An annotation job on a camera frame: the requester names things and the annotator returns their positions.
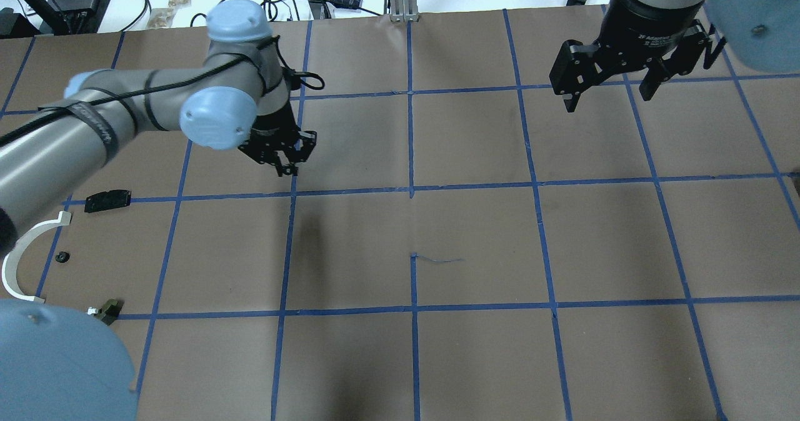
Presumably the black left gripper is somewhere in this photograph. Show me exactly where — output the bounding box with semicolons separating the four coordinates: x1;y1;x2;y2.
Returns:
237;106;318;177

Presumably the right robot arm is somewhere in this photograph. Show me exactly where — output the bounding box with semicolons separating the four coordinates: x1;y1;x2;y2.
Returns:
549;0;799;112

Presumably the black device on stand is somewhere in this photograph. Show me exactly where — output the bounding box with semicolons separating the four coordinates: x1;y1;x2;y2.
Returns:
18;0;112;35

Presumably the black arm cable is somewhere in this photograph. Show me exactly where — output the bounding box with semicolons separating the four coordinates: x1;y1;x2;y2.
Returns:
0;37;326;150

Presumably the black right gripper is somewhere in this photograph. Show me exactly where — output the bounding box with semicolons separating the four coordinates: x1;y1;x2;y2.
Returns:
549;0;713;113

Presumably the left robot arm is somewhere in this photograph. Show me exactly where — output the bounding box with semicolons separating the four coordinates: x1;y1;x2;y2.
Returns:
1;0;317;420

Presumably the small black flat part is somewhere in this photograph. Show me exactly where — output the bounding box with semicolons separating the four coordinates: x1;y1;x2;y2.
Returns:
84;189;132;214

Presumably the white curved plastic arc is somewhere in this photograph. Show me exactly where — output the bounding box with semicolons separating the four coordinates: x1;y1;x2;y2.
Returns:
1;211;73;303

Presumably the olive green brake shoe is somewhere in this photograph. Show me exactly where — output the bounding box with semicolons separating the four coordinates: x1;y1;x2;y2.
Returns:
86;299;124;326

